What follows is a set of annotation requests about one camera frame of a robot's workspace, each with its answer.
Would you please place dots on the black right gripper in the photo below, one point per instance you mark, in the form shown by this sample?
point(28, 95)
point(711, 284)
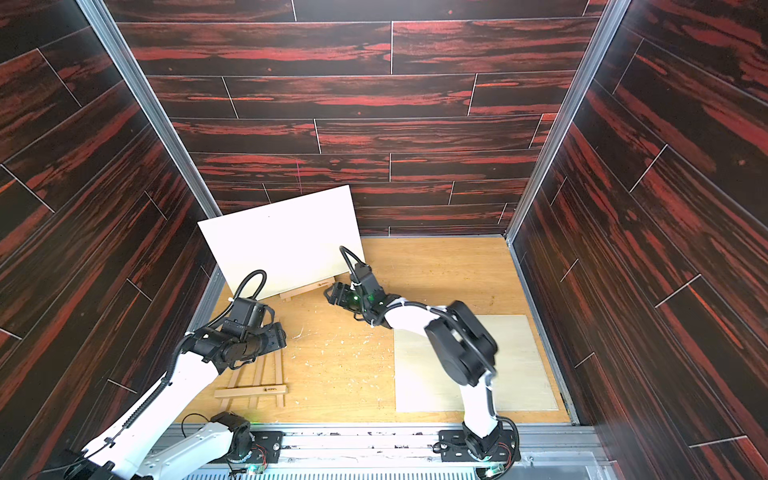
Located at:
point(343, 292)

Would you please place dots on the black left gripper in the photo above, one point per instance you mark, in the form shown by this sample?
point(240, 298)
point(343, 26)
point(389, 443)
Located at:
point(277, 337)

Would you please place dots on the wooden easel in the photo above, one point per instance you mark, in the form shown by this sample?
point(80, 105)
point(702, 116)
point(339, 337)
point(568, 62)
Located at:
point(256, 391)
point(322, 284)

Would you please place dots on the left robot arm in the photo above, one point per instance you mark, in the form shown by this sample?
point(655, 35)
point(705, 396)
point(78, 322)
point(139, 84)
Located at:
point(124, 450)

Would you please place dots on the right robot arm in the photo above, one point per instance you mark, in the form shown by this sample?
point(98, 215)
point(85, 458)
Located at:
point(463, 346)

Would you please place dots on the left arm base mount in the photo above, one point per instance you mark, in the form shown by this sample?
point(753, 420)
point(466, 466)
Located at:
point(261, 447)

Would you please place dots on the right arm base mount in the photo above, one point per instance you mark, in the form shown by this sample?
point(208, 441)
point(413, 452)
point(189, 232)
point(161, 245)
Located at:
point(462, 445)

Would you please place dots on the front aluminium frame rail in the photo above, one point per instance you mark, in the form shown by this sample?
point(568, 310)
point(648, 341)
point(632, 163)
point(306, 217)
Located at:
point(406, 445)

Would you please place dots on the grey aluminium right rail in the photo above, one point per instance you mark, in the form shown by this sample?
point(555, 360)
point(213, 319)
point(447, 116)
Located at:
point(554, 366)

